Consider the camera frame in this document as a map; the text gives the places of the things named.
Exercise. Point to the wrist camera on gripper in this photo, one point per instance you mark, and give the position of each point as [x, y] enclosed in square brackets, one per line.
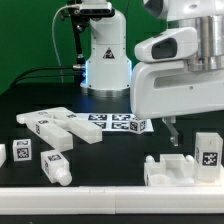
[172, 44]

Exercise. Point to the white chair seat part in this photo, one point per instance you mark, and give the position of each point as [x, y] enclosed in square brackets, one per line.
[173, 170]

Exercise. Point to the printed marker sheet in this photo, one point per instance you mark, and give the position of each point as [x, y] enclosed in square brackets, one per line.
[109, 121]

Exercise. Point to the white tagged cube on sheet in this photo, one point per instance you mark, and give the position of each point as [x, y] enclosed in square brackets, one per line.
[137, 126]

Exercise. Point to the white frame wall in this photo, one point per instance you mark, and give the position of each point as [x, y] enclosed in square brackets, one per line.
[113, 200]

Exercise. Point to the white block left edge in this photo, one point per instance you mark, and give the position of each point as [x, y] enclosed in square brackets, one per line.
[2, 154]

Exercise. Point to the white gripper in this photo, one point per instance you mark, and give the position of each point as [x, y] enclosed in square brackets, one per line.
[163, 90]

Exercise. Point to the white chair back part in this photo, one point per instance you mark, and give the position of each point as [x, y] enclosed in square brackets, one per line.
[67, 120]

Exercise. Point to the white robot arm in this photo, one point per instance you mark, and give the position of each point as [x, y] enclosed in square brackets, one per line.
[109, 71]

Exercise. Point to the small white tagged cube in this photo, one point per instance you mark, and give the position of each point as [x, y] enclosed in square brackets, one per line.
[22, 150]

